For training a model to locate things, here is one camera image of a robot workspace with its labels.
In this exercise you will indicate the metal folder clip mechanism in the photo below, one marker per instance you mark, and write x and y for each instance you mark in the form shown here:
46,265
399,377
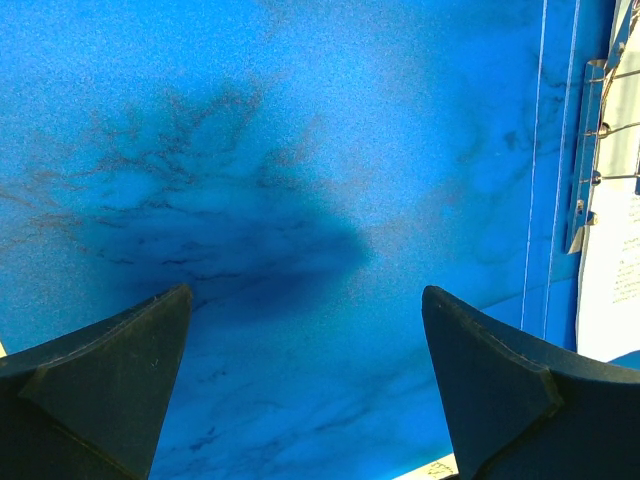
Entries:
599,74

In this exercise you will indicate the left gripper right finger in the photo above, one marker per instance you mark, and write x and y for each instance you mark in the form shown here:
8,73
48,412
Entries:
518,407

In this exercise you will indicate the blue clip file folder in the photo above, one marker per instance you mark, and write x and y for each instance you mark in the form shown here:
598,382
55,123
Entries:
307,168

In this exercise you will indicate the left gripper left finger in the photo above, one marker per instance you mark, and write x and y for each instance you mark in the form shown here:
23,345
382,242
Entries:
91,404

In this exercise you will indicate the white chinese printed sheet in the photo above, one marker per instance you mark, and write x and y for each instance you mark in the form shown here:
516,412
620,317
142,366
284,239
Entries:
444,468

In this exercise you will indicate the white printed paper sheet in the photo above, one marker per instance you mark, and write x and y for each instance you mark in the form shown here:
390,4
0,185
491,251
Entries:
607,325

